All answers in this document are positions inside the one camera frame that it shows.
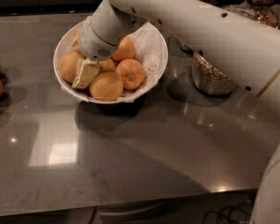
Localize yellowish orange front in bowl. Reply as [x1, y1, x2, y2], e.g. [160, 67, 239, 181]
[90, 71, 123, 102]

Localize orange top right in bowl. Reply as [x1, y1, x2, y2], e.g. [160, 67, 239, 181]
[112, 35, 135, 63]

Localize orange top left in bowl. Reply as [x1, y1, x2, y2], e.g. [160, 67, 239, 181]
[70, 29, 79, 47]

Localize small orange centre of bowl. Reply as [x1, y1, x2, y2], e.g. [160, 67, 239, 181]
[99, 59, 116, 71]

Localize front glass jar of cereal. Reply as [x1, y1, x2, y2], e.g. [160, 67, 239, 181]
[191, 4, 261, 97]

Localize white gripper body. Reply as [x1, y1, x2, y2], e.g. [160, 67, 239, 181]
[78, 16, 119, 61]

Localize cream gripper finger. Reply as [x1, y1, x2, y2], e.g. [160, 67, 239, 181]
[72, 58, 101, 90]

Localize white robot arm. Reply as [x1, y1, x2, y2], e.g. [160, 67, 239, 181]
[78, 0, 280, 116]

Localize white paper lining in bowl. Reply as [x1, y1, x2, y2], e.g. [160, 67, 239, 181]
[61, 21, 166, 104]

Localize black cables under table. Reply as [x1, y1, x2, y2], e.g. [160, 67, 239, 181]
[202, 201, 256, 224]

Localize yellowish orange in bowl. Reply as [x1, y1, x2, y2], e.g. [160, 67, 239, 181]
[90, 71, 123, 102]
[58, 50, 85, 84]

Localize yellowish orange left in bowl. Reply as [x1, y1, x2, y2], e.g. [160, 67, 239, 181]
[58, 50, 85, 84]

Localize back right glass cereal jar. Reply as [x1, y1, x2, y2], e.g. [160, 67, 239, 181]
[240, 0, 279, 28]

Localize white bowl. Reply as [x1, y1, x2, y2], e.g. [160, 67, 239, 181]
[52, 14, 169, 105]

